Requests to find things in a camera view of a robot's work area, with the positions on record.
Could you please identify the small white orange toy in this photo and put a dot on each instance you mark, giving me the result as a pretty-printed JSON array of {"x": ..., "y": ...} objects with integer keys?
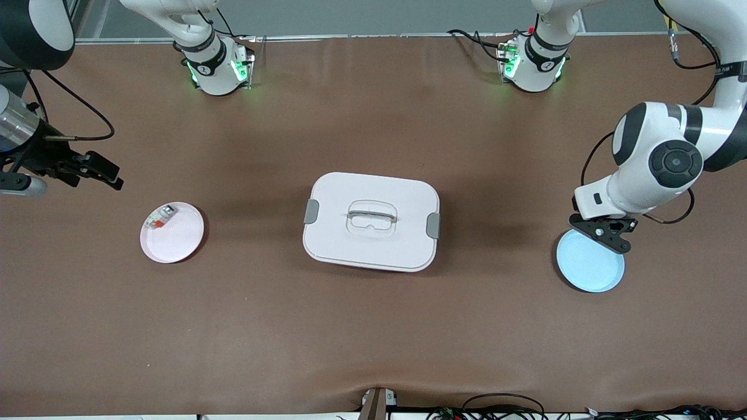
[{"x": 160, "y": 217}]

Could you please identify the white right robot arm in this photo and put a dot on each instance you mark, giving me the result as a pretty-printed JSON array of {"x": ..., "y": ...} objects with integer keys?
[{"x": 213, "y": 70}]

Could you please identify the brown camera mount bracket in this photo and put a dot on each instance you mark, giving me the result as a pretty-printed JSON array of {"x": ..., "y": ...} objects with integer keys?
[{"x": 376, "y": 405}]

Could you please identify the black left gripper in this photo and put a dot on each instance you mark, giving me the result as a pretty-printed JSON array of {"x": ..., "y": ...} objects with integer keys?
[{"x": 616, "y": 226}]

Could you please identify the aluminium table edge rail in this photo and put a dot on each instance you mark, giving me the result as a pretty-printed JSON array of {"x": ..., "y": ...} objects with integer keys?
[{"x": 379, "y": 37}]

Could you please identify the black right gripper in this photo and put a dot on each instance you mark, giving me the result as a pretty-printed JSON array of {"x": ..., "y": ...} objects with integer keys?
[{"x": 42, "y": 156}]

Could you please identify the light blue round plate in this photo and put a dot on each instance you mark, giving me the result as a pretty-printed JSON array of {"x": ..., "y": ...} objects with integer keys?
[{"x": 589, "y": 271}]

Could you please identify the pink round plate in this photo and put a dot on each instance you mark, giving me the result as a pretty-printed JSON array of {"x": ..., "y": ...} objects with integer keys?
[{"x": 172, "y": 249}]

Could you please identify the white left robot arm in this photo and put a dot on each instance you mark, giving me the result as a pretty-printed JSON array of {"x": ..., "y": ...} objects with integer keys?
[{"x": 653, "y": 157}]

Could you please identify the white lidded storage box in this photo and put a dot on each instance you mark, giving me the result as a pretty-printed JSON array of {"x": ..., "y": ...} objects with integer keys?
[{"x": 373, "y": 245}]

